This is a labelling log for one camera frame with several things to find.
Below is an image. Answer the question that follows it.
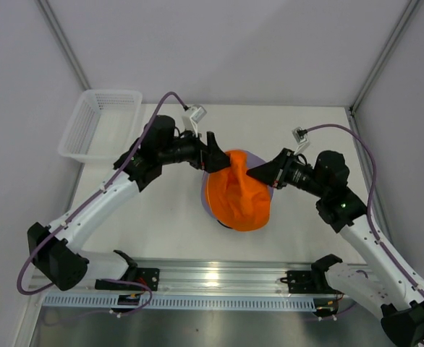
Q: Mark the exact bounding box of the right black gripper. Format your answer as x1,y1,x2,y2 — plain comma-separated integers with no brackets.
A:
247,148,328,199

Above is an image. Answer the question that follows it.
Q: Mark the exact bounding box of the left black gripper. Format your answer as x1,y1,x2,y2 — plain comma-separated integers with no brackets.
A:
158,126,234,174

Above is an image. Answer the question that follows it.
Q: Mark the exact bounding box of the purple bucket hat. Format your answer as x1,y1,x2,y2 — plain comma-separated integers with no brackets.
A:
200,148,274,218

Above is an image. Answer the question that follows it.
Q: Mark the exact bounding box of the red hat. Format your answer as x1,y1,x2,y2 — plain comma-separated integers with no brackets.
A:
206,150,273,233

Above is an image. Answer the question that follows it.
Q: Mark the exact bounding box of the black wire hat stand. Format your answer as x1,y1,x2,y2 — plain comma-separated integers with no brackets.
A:
217,220,231,229

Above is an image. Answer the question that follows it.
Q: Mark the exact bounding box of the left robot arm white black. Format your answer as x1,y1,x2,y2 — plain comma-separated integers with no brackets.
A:
27,116,231,291

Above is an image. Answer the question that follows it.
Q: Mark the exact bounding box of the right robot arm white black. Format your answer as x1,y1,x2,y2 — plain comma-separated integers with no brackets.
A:
247,149,424,346

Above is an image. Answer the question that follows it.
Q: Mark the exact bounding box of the white plastic basket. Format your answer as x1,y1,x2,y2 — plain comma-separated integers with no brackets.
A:
58,89,143,164

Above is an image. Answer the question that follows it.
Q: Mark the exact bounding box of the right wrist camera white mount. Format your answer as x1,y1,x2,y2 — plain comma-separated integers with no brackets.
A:
292,127,310,155

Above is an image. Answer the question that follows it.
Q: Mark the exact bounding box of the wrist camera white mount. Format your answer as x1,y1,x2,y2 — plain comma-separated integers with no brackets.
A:
182,105,207,137
292,127,310,155

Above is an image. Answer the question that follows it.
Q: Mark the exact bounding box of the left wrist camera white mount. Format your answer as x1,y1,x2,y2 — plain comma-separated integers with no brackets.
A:
182,105,207,137

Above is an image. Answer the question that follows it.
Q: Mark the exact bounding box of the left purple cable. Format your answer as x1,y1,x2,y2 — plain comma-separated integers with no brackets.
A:
15,91,187,319

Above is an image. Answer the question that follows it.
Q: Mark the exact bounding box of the purple cable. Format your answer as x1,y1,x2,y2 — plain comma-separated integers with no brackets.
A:
305,123,424,347
15,91,187,319

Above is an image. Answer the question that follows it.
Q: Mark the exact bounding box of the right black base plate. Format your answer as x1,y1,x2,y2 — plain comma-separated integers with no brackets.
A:
279,270,336,294

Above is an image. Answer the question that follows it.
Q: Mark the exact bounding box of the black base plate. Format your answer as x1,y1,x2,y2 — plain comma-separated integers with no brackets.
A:
279,270,336,294
95,267,160,291

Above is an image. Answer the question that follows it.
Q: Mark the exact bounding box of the aluminium rail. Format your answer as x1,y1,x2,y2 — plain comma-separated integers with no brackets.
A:
27,257,379,298

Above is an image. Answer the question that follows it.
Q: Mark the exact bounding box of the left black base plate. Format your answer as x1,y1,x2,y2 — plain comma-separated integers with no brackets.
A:
95,267,160,291

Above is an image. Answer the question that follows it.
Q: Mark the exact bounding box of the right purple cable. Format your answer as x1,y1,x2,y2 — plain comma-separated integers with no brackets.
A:
305,123,424,347

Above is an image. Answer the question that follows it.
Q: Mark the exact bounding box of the white slotted cable duct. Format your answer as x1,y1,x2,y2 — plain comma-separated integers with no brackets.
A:
43,293,316,312

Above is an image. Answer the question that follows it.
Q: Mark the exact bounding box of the right aluminium corner post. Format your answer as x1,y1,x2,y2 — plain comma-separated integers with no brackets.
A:
349,0,424,116

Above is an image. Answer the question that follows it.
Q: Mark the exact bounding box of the aluminium corner post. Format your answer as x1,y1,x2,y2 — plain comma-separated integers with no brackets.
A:
34,0,91,90
349,0,424,116

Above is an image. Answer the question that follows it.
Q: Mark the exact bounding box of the left aluminium corner post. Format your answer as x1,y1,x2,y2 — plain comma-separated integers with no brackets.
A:
34,0,91,90

